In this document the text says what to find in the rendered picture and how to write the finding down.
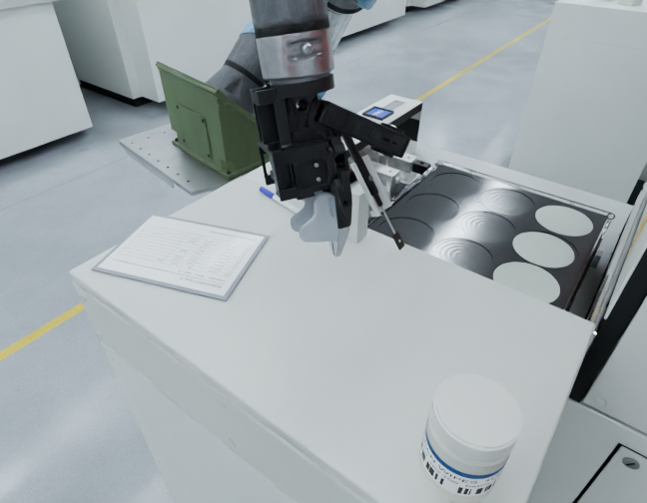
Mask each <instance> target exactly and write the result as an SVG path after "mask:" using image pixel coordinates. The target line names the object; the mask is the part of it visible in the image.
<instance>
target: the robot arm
mask: <svg viewBox="0 0 647 503"><path fill-rule="evenodd" d="M375 2H376V0H249V3H250V8H251V14H252V19H253V21H251V22H249V23H248V24H247V26H246V27H245V29H244V30H243V32H242V33H241V34H240V37H239V39H238V41H237V42H236V44H235V46H234V48H233V49H232V51H231V53H230V55H229V56H228V58H227V60H226V62H225V63H224V65H223V67H222V68H221V69H220V70H219V71H218V72H217V73H216V74H215V75H213V76H212V77H211V78H210V79H209V80H208V81H207V82H206V84H208V85H211V86H213V87H215V88H217V89H219V90H220V91H221V92H223V93H224V94H225V95H227V96H228V97H229V98H231V99H232V100H233V101H235V102H236V103H237V104H238V105H240V106H241V107H242V108H244V109H245V110H246V111H248V112H249V113H250V114H252V115H253V116H254V117H256V122H257V127H258V132H259V137H260V141H259V142H258V146H259V151H260V156H261V161H262V166H263V171H264V176H265V181H266V185H267V186H268V185H272V184H275V185H276V194H277V196H278V197H279V198H280V200H281V202H284V201H288V200H292V199H297V200H298V201H299V200H303V199H305V205H304V207H303V208H302V209H301V210H300V211H298V212H297V213H296V214H295V215H293V216H292V218H291V227H292V229H293V230H294V231H295V232H298V233H300V238H301V240H302V241H304V242H306V243H320V242H329V245H330V248H331V251H332V254H333V255H334V256H335V257H337V256H340V255H341V252H342V250H343V247H344V245H345V242H346V239H347V236H348V233H349V226H350V225H351V211H352V196H351V187H350V182H349V165H348V159H347V154H346V149H345V146H344V144H343V142H342V141H341V133H343V134H345V135H347V136H350V137H352V138H354V139H357V140H359V141H361V142H364V143H366V144H368V145H370V146H371V147H370V148H371V149H372V150H374V151H376V152H377V153H378V154H379V155H381V156H388V157H390V158H392V157H393V156H396V157H399V158H403V156H404V153H405V151H406V149H407V147H408V145H409V142H410V140H411V138H410V137H407V136H406V135H404V134H403V131H402V130H400V129H398V128H397V127H396V126H395V125H388V124H386V123H381V124H379V123H376V122H374V121H372V120H370V119H368V118H365V117H363V116H361V115H359V114H356V113H354V112H352V111H350V110H348V109H345V108H343V107H341V106H339V105H336V104H334V103H332V102H330V101H326V100H324V99H322V97H323V96H324V94H325V93H326V91H328V90H331V89H333V88H334V78H333V73H331V72H330V71H332V70H333V68H334V63H333V53H334V51H335V49H336V47H337V45H338V43H339V41H340V39H341V37H342V35H343V33H344V31H345V29H346V27H347V25H348V23H349V20H350V18H351V16H352V15H353V14H356V13H358V12H360V11H361V10H362V9H366V10H369V9H371V8H372V7H373V5H374V4H375ZM264 85H266V86H265V87H264ZM297 105H298V107H297ZM264 154H269V155H270V162H271V166H272V170H271V171H270V175H268V174H267V168H266V163H265V158H264Z"/></svg>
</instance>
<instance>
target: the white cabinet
mask: <svg viewBox="0 0 647 503"><path fill-rule="evenodd" d="M100 343H101V345H102V347H103V350H104V352H105V354H106V356H107V358H108V360H109V363H110V365H111V367H112V369H113V371H114V373H115V376H116V378H117V380H118V382H119V384H120V386H121V388H122V391H123V393H124V395H125V397H126V399H127V401H128V404H129V406H130V408H131V410H132V412H133V414H134V417H135V419H136V421H137V423H138V425H139V427H140V430H141V432H142V434H143V436H144V438H145V440H146V442H147V445H148V447H149V449H150V451H151V453H152V455H153V458H154V460H155V462H156V464H157V466H158V468H159V471H160V473H161V475H162V477H163V479H164V481H165V483H166V486H167V488H168V490H169V492H170V494H171V496H172V499H173V501H174V503H298V502H297V501H295V500H294V499H293V498H292V497H291V496H289V495H288V494H287V493H286V492H285V491H283V490H282V489H281V488H280V487H278V486H277V485H276V484H275V483H274V482H272V481H271V480H270V479H269V478H268V477H266V476H265V475H264V474H263V473H261V472H260V471H259V470H258V469H257V468H255V467H254V466H253V465H252V464H251V463H249V462H248V461H247V460H246V459H244V458H243V457H242V456H241V455H240V454H238V453H237V452H236V451H235V450H234V449H232V448H231V447H230V446H229V445H227V444H226V443H225V442H224V441H223V440H221V439H220V438H219V437H218V436H217V435H215V434H214V433H213V432H212V431H210V430H209V429H208V428H207V427H206V426H204V425H203V424H202V423H201V422H200V421H198V420H197V419H196V418H195V417H194V416H192V415H191V414H190V413H189V412H187V411H186V410H185V409H184V408H183V407H181V406H180V405H179V404H178V403H177V402H175V401H174V400H173V399H172V398H170V397H169V396H168V395H167V394H166V393H164V392H163V391H162V390H161V389H160V388H158V387H157V386H156V385H155V384H153V383H152V382H151V381H150V380H149V379H147V378H146V377H145V376H144V375H143V374H141V373H140V372H139V371H138V370H136V369H135V368H134V367H133V366H132V365H130V364H129V363H128V362H127V361H126V360H124V359H123V358H122V357H121V356H119V355H118V354H117V353H116V352H115V351H113V350H112V349H111V348H110V347H109V346H107V345H106V344H105V343H104V342H102V341H101V342H100Z"/></svg>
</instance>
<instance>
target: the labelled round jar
mask: <svg viewBox="0 0 647 503"><path fill-rule="evenodd" d="M521 430H522V414H521V410H520V408H519V406H518V404H517V402H516V400H515V399H514V397H513V396H512V395H511V394H510V393H509V392H508V391H507V390H506V389H505V388H504V387H503V386H501V385H500V384H499V383H497V382H495V381H494V380H491V379H489V378H487V377H484V376H481V375H477V374H469V373H464V374H456V375H453V376H450V377H448V378H447V379H445V380H444V381H442V382H441V383H440V384H439V386H438V387H437V389H436V391H435V393H434V397H433V401H432V405H431V409H430V412H429V416H428V419H427V423H426V426H425V430H424V434H423V438H422V442H421V447H420V451H419V465H420V469H421V472H422V474H423V476H424V478H425V480H426V481H427V483H428V484H429V485H430V486H431V488H432V489H433V490H435V491H436V492H437V493H438V494H440V495H441V496H443V497H444V498H446V499H448V500H451V501H454V502H458V503H473V502H477V501H480V500H482V499H483V498H485V497H486V496H487V495H488V494H489V493H490V492H491V490H492V488H493V487H494V485H495V483H496V481H497V479H498V478H499V476H500V474H501V472H502V470H503V468H504V466H505V464H506V462H507V460H508V457H509V455H510V453H511V451H512V448H513V447H514V445H515V443H516V441H517V439H518V437H519V435H520V433H521Z"/></svg>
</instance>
